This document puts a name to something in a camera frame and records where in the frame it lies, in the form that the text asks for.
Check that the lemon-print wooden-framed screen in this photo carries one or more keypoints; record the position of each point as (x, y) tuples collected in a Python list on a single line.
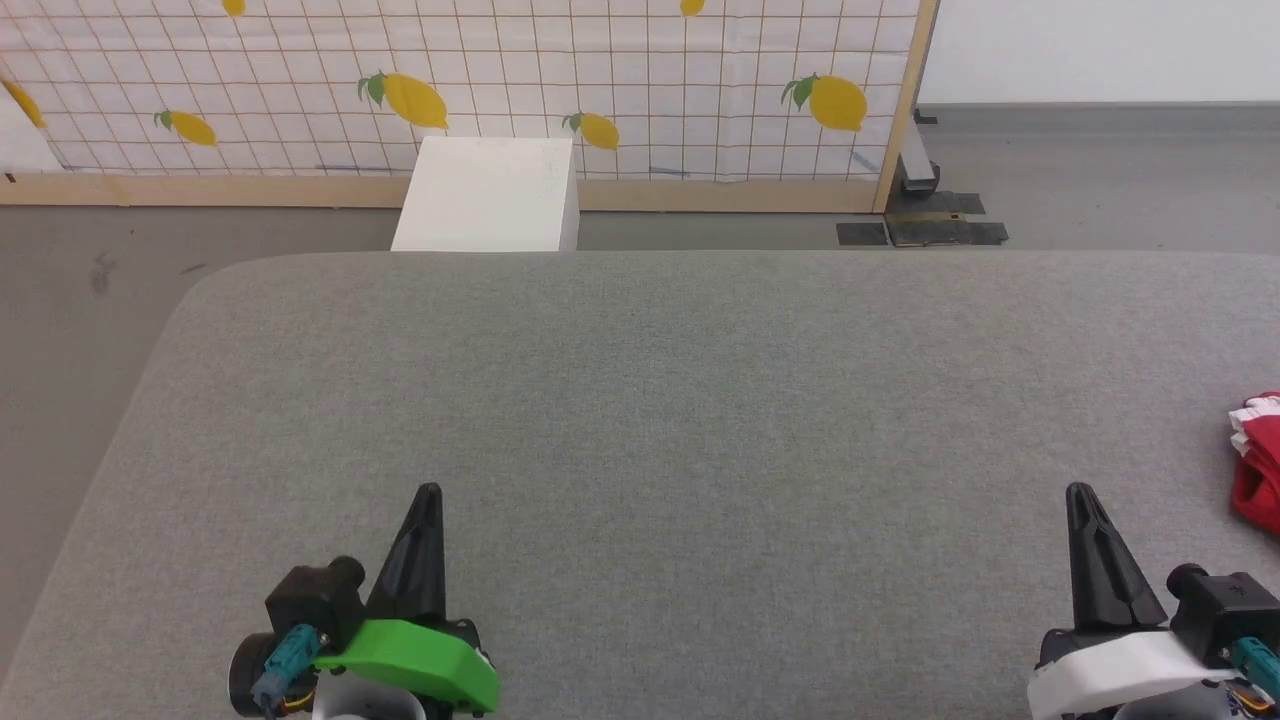
[(550, 70)]

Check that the small black floor tape patch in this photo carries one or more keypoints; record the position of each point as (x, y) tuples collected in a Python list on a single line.
[(862, 234)]

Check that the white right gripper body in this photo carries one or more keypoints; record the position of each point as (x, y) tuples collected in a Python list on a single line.
[(1120, 670)]

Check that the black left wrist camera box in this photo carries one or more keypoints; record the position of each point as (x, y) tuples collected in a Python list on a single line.
[(315, 600)]

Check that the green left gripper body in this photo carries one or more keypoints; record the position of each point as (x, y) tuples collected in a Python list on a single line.
[(410, 660)]

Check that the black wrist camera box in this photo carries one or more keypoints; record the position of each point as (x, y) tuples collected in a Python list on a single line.
[(1225, 610), (315, 600)]

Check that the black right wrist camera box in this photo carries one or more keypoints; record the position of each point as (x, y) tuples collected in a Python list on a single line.
[(1225, 610)]

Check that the grey upholstered sofa cushion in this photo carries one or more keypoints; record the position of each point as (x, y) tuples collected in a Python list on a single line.
[(640, 400)]

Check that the red garment with white trim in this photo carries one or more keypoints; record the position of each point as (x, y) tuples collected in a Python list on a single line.
[(1260, 470)]

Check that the large black floor tape patch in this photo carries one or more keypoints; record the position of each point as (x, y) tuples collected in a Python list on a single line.
[(945, 228)]

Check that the white rectangular box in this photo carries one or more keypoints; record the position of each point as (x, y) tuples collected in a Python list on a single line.
[(490, 195)]

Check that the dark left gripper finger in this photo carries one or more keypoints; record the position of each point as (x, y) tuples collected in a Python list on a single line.
[(433, 570), (398, 580)]

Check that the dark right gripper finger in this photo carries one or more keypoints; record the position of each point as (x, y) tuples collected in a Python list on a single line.
[(1095, 580), (1135, 585)]

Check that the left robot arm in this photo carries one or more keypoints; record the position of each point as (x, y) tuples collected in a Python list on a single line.
[(245, 675)]

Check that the grey metal screen foot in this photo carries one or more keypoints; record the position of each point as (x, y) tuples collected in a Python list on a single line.
[(915, 165)]

